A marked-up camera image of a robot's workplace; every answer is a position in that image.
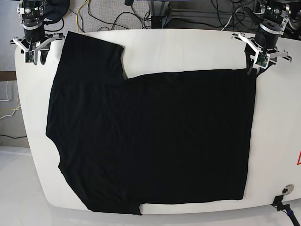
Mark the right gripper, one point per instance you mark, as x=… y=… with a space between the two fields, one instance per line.
x=37 y=41

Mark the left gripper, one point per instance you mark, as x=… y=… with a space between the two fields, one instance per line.
x=264 y=41

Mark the black T-shirt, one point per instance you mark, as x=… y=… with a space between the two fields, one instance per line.
x=161 y=138

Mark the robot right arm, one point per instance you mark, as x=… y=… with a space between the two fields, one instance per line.
x=42 y=21

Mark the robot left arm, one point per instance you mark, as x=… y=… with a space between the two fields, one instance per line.
x=275 y=14

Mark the round black stand base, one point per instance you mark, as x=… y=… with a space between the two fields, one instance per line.
x=55 y=9

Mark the red warning triangle sticker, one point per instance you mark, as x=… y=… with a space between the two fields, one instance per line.
x=299 y=159

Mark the silver table grommet right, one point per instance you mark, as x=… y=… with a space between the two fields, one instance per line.
x=288 y=189

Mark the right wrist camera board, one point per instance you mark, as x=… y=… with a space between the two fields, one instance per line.
x=29 y=57

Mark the black clamp with cable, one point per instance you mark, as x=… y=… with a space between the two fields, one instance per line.
x=277 y=203

